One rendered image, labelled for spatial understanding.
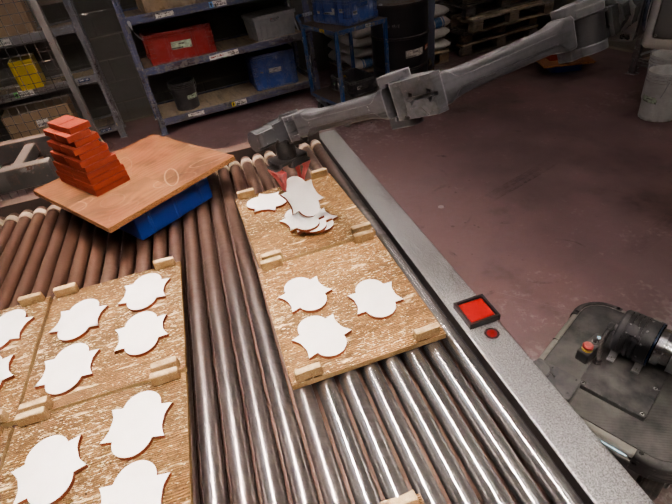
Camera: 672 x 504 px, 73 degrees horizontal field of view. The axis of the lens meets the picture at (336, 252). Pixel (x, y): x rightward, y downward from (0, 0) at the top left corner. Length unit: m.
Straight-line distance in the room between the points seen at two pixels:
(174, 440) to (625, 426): 1.42
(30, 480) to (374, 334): 0.70
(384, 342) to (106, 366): 0.63
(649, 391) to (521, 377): 0.98
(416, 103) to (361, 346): 0.51
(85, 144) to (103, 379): 0.78
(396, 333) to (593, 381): 1.02
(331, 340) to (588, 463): 0.52
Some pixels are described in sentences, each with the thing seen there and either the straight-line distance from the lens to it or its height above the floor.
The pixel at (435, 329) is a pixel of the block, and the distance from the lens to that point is 1.01.
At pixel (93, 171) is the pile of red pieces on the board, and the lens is 1.65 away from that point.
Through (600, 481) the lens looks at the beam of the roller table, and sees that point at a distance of 0.93.
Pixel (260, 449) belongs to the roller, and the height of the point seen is 0.92.
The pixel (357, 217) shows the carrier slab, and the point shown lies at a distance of 1.39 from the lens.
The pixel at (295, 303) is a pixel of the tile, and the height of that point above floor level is 0.95.
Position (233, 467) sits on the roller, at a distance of 0.93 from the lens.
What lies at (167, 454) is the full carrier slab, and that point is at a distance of 0.97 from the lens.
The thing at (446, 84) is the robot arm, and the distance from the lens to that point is 0.91.
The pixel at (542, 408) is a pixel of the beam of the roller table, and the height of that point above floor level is 0.91.
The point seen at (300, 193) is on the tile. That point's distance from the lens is 1.37.
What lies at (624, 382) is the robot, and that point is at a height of 0.26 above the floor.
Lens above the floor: 1.70
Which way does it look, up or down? 37 degrees down
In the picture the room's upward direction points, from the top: 9 degrees counter-clockwise
